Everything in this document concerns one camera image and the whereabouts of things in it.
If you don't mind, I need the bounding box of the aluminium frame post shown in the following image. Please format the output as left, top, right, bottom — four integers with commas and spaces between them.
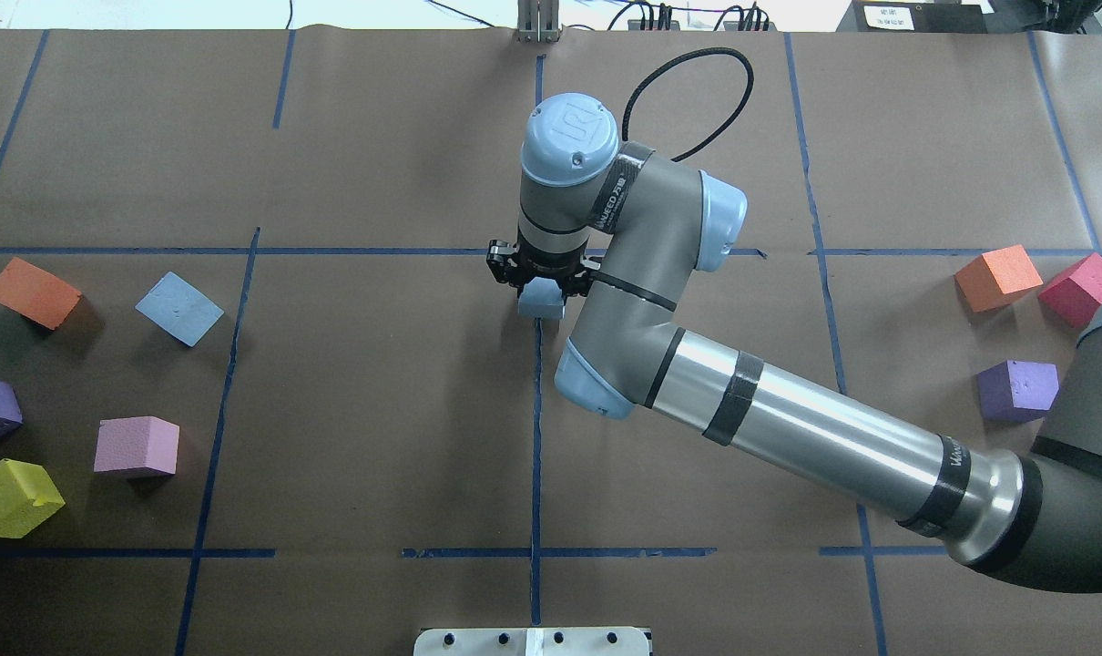
516, 0, 562, 43

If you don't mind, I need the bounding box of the purple foam block left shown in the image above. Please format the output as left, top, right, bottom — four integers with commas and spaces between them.
974, 361, 1059, 423

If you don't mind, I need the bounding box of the maroon foam block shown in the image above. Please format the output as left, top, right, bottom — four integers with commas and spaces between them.
1038, 252, 1102, 329

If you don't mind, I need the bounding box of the pink foam block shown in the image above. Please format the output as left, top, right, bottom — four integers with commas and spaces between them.
91, 416, 180, 478

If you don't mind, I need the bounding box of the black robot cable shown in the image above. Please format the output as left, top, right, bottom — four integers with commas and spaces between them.
622, 47, 755, 164

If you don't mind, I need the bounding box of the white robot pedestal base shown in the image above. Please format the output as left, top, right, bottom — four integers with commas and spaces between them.
413, 626, 653, 655

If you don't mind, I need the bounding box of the yellow foam block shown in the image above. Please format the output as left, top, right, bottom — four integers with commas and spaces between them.
0, 458, 66, 539

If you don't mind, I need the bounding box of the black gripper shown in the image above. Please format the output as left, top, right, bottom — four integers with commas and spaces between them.
487, 240, 601, 298

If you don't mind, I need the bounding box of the orange foam block left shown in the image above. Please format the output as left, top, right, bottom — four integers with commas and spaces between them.
954, 244, 1044, 313

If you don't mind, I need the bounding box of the light blue foam block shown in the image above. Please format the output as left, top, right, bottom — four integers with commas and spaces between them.
517, 277, 566, 321
136, 272, 225, 347

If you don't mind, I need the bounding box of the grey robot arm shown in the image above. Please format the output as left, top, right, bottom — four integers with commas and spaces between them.
487, 93, 1102, 593

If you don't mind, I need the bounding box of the orange foam block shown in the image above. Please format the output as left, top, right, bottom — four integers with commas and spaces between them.
0, 257, 82, 331
954, 244, 1044, 313

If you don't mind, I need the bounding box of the orange foam block right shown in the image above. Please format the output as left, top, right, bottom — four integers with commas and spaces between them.
0, 257, 82, 331

